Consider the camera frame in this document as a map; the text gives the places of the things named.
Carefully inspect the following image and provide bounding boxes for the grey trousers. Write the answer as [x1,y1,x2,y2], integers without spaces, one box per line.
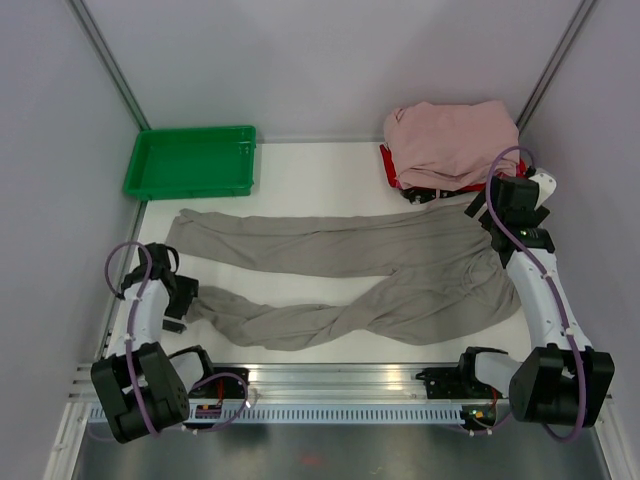
[164,207,524,352]

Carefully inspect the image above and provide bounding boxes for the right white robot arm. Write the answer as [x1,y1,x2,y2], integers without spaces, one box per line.
[455,173,615,430]

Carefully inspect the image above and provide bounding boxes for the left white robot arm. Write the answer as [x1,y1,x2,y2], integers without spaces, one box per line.
[90,243,218,444]

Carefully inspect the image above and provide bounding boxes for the pink folded trousers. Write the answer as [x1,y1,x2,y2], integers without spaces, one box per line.
[383,100,519,191]

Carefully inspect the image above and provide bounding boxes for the red folded garment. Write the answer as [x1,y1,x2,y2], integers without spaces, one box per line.
[379,144,529,193]

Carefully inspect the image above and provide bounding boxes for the dark patterned folded garment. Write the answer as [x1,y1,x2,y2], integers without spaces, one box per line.
[400,187,474,205]

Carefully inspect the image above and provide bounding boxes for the green plastic tray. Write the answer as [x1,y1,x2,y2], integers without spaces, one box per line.
[123,125,256,202]

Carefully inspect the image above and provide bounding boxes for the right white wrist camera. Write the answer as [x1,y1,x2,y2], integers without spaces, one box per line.
[529,169,557,208]

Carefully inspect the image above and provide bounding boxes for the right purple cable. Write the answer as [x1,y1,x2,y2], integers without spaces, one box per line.
[469,145,589,442]

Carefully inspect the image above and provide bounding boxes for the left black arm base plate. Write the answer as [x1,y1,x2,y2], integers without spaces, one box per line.
[185,366,250,400]

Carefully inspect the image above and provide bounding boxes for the aluminium mounting rail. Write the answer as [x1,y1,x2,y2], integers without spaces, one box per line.
[67,363,614,401]

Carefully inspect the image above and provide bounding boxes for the slotted grey cable duct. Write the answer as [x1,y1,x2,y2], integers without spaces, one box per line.
[87,404,494,425]

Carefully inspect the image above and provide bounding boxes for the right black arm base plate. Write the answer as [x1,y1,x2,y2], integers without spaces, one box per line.
[415,366,507,400]

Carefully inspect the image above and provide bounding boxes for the right aluminium frame post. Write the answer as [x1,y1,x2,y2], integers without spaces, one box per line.
[516,0,600,133]

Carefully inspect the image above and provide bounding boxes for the aluminium frame post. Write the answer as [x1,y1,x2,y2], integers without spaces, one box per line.
[67,0,150,131]
[516,0,600,133]

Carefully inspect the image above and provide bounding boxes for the left aluminium frame post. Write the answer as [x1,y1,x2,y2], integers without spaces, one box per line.
[67,0,150,131]

